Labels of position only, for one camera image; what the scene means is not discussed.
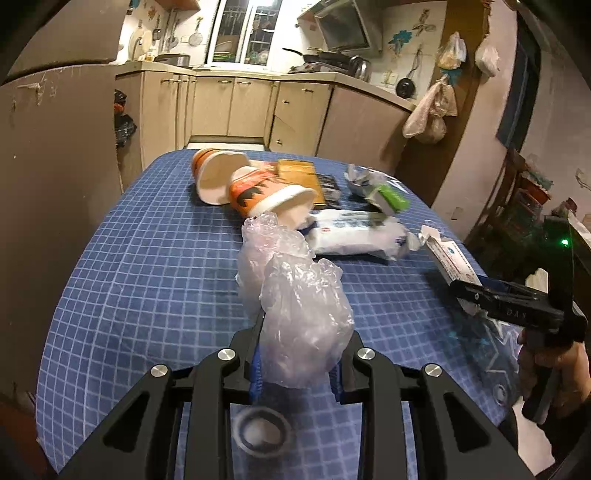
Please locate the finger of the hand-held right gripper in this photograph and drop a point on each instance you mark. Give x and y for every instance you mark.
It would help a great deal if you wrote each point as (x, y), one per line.
(508, 307)
(517, 287)

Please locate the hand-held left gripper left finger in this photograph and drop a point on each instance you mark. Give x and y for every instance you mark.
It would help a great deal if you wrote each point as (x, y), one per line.
(255, 371)

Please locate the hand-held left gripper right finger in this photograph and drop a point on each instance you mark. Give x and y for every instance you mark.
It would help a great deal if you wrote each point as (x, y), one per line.
(337, 385)

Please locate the white carton box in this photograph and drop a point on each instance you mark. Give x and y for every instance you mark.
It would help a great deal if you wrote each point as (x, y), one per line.
(450, 258)

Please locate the clear plastic bag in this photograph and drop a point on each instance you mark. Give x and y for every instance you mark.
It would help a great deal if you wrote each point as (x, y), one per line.
(300, 314)

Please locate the green tube package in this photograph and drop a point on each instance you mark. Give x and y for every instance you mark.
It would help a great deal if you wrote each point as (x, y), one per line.
(392, 199)

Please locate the white blue soft packet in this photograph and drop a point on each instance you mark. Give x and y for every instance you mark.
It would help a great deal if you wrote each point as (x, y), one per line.
(351, 233)

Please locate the orange paper cup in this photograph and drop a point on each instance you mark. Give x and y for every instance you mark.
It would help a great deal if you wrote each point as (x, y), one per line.
(254, 189)
(217, 173)

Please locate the person's right hand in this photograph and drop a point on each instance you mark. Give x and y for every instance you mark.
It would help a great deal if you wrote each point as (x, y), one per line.
(572, 369)

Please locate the white tape roll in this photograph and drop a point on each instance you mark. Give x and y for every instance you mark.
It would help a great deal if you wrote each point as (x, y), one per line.
(284, 427)

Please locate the wooden chair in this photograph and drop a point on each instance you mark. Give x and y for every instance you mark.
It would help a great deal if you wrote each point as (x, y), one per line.
(508, 203)

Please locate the blue hanging cloth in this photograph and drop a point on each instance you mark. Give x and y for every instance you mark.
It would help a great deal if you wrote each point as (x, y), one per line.
(517, 101)

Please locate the crumpled silver wrapper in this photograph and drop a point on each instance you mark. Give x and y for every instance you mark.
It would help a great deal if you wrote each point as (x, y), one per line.
(360, 180)

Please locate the yellow brown box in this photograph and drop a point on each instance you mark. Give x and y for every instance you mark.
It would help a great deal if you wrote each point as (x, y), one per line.
(300, 177)

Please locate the large hanging plastic bag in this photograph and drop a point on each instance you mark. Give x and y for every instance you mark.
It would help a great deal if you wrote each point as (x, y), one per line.
(431, 106)

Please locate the black hanging ladle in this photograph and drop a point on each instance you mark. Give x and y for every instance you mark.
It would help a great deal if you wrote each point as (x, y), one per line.
(404, 87)

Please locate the white hanging plastic bag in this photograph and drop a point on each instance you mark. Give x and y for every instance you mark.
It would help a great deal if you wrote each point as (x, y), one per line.
(487, 57)

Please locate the yellowish hanging plastic bag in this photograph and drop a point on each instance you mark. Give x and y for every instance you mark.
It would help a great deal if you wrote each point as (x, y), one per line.
(450, 53)

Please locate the beige cupboard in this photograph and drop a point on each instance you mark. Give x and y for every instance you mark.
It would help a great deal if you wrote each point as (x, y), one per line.
(55, 207)

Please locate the beige kitchen cabinets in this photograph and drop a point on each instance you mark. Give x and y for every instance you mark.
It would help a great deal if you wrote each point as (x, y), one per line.
(240, 106)

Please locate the steel kettle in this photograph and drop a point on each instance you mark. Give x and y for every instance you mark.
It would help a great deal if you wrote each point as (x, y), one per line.
(360, 68)

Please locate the black garbage bags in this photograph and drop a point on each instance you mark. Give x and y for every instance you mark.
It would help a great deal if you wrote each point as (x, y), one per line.
(123, 124)

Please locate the black frying pan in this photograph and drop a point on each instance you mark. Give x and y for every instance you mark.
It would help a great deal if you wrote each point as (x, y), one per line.
(323, 56)

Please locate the range hood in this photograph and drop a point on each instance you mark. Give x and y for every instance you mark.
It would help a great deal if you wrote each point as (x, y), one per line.
(344, 25)

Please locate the steel pot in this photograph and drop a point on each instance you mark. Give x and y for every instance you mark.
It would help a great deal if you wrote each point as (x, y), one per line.
(171, 60)

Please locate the kitchen window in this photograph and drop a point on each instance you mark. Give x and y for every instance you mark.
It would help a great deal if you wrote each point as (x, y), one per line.
(254, 32)

